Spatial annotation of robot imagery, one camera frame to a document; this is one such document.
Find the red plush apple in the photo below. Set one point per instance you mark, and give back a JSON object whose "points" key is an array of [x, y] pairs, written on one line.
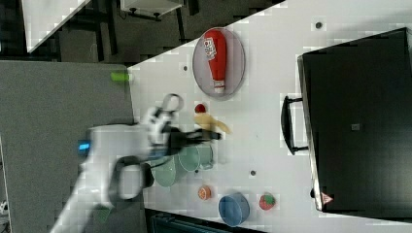
{"points": [[200, 108]]}

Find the green marker on table edge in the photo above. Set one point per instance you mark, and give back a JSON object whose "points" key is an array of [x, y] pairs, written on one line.
{"points": [[119, 77]]}

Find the plush peeled banana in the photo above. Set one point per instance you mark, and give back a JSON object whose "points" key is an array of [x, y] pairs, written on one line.
{"points": [[207, 122]]}

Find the red ketchup bottle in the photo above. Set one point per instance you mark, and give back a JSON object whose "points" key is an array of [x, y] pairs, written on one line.
{"points": [[214, 44]]}

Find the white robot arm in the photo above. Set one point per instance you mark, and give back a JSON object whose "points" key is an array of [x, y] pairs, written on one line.
{"points": [[120, 159]]}

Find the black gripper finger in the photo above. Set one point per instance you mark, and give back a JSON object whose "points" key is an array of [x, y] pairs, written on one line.
{"points": [[206, 135]]}

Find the plush strawberry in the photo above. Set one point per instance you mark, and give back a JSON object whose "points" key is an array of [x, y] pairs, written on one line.
{"points": [[266, 201]]}

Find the plush orange slice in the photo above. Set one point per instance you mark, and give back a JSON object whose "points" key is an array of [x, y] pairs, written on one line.
{"points": [[204, 192]]}

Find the black toaster oven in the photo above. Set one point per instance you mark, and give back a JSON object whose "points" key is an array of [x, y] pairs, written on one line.
{"points": [[356, 100]]}

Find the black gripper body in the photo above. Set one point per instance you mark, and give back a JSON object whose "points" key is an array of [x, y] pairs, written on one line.
{"points": [[176, 140]]}

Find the green mug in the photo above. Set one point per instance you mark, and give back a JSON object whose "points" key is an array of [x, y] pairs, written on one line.
{"points": [[196, 158]]}

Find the blue bowl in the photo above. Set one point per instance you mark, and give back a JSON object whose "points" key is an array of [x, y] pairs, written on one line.
{"points": [[234, 209]]}

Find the grey round plate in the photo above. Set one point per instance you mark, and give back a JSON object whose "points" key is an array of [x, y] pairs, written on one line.
{"points": [[235, 66]]}

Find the green perforated colander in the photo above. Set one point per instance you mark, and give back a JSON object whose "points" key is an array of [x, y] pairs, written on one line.
{"points": [[167, 171]]}

